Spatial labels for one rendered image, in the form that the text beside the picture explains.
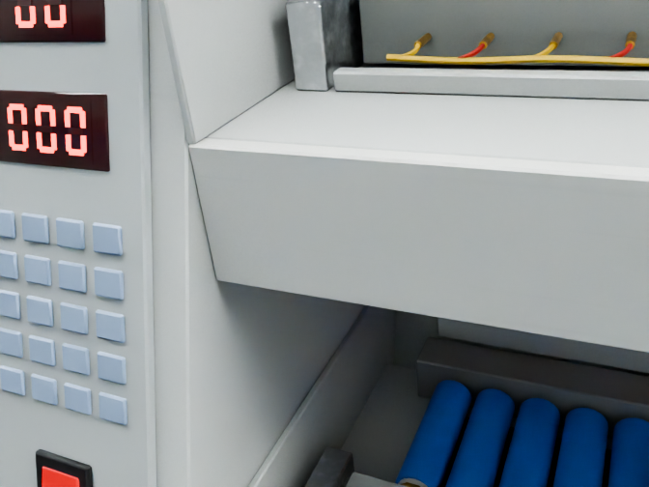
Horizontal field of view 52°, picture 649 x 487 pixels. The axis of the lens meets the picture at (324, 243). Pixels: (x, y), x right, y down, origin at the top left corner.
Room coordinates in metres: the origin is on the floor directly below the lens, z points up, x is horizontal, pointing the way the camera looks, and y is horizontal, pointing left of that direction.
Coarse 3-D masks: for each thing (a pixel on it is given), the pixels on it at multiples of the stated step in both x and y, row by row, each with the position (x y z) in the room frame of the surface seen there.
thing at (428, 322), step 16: (400, 320) 0.37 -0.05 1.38; (416, 320) 0.36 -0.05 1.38; (432, 320) 0.36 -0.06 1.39; (400, 336) 0.37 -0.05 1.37; (416, 336) 0.36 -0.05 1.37; (432, 336) 0.36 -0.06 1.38; (400, 352) 0.37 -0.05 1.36; (416, 352) 0.36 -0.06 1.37; (528, 352) 0.34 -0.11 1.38; (608, 368) 0.32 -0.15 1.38
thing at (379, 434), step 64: (448, 320) 0.33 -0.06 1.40; (320, 384) 0.27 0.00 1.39; (384, 384) 0.33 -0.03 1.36; (448, 384) 0.30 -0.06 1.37; (512, 384) 0.30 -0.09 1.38; (576, 384) 0.29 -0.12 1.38; (640, 384) 0.28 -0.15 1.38; (320, 448) 0.27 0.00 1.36; (384, 448) 0.29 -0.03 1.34; (448, 448) 0.27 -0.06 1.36; (512, 448) 0.26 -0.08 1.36; (576, 448) 0.26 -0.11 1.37; (640, 448) 0.25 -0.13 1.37
